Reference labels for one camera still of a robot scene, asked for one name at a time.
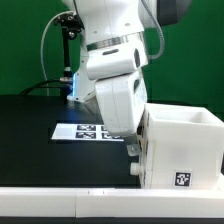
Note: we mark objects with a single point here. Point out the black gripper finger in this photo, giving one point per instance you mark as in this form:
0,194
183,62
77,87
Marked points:
132,145

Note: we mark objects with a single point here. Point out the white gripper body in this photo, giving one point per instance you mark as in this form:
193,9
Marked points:
121,102

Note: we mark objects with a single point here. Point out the white drawer cabinet frame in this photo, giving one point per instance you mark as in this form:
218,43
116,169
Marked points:
182,148

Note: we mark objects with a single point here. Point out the white drawer box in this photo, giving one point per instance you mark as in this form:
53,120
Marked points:
139,169
142,132

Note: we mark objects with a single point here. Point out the white drawer box front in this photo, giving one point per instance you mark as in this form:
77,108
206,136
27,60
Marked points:
139,169

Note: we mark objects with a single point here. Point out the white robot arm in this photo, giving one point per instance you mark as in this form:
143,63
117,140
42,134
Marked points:
119,38

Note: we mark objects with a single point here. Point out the white marker base plate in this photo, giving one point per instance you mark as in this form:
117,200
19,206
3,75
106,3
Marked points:
82,132

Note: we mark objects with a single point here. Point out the white front fence rail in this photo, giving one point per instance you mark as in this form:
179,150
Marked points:
113,203

